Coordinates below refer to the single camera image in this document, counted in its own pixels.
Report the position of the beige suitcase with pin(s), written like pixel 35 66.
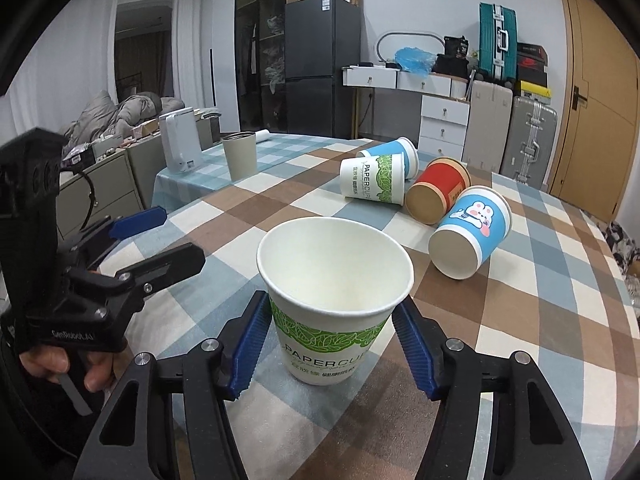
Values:
pixel 487 125

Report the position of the white drawer desk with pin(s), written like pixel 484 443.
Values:
pixel 440 110

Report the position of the black bag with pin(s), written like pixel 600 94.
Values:
pixel 452 55

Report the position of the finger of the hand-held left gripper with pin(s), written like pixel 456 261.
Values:
pixel 167 264
pixel 140 222

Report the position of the plain blue paper cup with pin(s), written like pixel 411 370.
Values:
pixel 397 150

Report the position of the silver suitcase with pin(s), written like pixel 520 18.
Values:
pixel 530 140

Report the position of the red paper cup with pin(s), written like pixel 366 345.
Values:
pixel 442 180

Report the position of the black shoe box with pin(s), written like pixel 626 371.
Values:
pixel 531 57

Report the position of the yellow shoe box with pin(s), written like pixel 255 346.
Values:
pixel 535 89

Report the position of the grey jacket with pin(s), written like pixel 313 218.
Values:
pixel 125 110

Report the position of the dark glass cabinet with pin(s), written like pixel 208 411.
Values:
pixel 260 50

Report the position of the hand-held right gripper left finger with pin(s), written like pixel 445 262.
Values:
pixel 254 342

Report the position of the checkered tablecloth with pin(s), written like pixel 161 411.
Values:
pixel 525 335

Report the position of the white paper roll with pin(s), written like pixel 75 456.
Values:
pixel 262 135

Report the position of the person's left hand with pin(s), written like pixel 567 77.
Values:
pixel 50 365

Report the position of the white water dispenser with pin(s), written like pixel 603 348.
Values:
pixel 180 140

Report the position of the white wardrobe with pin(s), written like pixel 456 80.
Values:
pixel 222 50

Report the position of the blue bunny paper cup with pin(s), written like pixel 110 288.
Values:
pixel 475 220

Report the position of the black refrigerator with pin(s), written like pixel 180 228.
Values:
pixel 320 60

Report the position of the beige tumbler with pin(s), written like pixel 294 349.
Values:
pixel 240 160

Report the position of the white curtain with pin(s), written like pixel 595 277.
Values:
pixel 65 60

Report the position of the grey sideboard cabinet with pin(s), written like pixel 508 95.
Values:
pixel 105 190

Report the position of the white green leaf paper cup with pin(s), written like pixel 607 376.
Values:
pixel 370 179
pixel 330 340

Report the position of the teal suitcase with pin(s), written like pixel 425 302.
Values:
pixel 495 40

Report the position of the blue plastic bag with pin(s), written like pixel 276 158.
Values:
pixel 414 60

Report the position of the wooden door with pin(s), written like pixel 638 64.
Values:
pixel 595 110

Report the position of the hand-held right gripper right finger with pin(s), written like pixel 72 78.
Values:
pixel 411 342

